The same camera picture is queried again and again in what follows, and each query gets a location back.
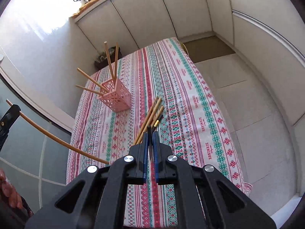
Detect patterned red green tablecloth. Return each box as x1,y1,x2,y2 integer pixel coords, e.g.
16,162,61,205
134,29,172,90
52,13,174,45
66,37,253,228

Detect yellow cloth on counter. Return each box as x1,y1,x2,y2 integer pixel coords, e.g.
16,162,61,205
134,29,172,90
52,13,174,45
71,0,100,19

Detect bamboo chopstick leaning upright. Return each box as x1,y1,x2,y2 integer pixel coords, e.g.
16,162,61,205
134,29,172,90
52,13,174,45
104,41,115,84

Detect dark trash bin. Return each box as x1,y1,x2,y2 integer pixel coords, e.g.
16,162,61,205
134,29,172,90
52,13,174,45
94,47,116,70

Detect pink perforated utensil holder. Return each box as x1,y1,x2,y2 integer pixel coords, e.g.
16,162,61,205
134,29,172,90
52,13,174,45
98,78,131,113

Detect black chopstick gold band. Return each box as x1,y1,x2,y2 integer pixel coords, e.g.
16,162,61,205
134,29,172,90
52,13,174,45
147,114,164,162

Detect bamboo chopstick on table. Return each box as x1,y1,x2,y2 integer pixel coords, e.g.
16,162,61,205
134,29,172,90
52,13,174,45
133,96,159,145
136,97,162,144
151,106,164,132

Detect brown floor mat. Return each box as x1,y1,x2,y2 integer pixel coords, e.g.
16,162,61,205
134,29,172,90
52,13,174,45
184,36,235,63

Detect white kitchen cabinets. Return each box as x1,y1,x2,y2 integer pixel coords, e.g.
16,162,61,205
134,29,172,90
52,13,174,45
71,0,305,196

